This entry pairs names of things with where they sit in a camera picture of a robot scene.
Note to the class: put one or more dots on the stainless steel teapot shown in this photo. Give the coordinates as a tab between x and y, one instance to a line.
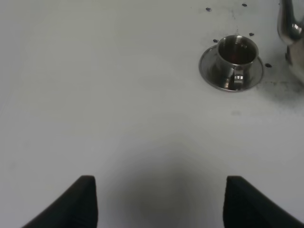
291	32

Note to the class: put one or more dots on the left stainless steel saucer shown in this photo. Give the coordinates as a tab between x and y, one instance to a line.
210	73

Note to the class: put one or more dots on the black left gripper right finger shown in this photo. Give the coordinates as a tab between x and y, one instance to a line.
246	207

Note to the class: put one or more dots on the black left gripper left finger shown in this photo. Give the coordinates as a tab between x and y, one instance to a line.
75	208

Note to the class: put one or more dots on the left stainless steel teacup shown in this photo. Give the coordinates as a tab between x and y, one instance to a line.
235	56

